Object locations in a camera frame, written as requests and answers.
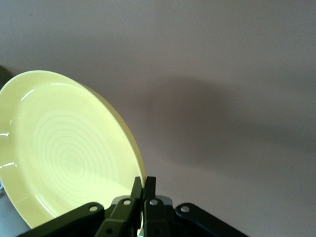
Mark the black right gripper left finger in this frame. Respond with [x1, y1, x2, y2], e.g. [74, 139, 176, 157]
[23, 176, 143, 237]

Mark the yellow round plate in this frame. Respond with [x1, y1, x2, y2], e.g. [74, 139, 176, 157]
[0, 70, 147, 229]

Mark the pale green round plate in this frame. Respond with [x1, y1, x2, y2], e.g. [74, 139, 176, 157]
[0, 183, 10, 202]

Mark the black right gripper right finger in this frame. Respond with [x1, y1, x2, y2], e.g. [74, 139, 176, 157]
[142, 176, 247, 237]

